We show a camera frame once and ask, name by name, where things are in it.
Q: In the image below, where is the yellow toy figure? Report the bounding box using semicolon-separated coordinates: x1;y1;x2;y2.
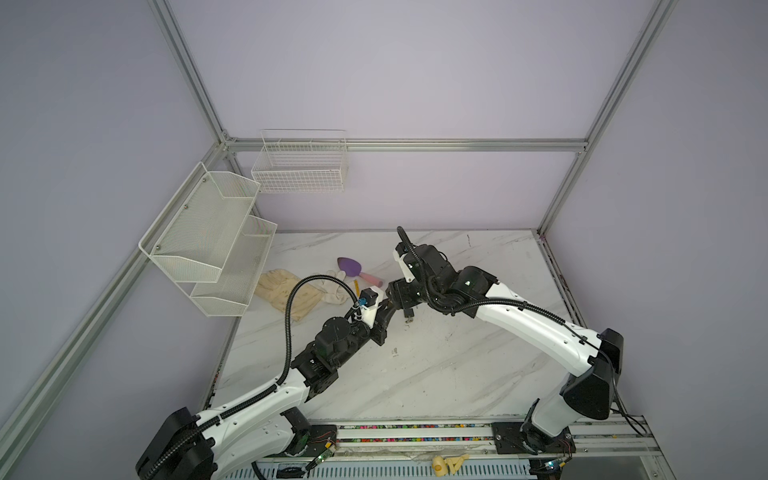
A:
431;454;470;477

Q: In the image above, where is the purple pink toy shovel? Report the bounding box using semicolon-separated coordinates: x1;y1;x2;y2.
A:
337;257;384;288

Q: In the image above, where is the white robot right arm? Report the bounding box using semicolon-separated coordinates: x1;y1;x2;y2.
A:
387;227;648;452

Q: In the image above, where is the aluminium frame post left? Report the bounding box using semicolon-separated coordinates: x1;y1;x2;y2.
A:
147;0;227;143

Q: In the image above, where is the white mesh lower shelf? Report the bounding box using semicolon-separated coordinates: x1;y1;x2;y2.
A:
190;215;277;317

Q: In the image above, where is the white wire basket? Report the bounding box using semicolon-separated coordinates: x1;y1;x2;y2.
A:
251;129;348;194

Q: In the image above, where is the beige leather glove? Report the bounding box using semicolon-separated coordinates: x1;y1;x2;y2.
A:
254;269;324;322

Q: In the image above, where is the white mesh shelf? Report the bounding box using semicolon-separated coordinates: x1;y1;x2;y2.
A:
138;163;260;283
190;215;277;317

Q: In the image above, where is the white mesh upper shelf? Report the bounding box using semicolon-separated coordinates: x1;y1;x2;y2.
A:
138;163;260;283

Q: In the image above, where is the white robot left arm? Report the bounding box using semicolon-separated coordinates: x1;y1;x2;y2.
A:
135;284;402;479

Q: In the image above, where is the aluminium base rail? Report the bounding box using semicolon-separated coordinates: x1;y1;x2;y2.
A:
230;415;674;479

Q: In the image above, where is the aluminium frame post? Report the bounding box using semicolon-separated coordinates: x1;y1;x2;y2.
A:
537;0;678;237
147;0;227;143

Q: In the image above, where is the aluminium frame back bar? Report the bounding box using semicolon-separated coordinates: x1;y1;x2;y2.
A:
227;138;589;153

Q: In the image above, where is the aluminium frame post right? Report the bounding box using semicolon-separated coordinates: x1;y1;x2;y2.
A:
537;0;678;237

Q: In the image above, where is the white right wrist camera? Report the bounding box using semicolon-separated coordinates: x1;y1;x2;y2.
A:
393;249;419;283

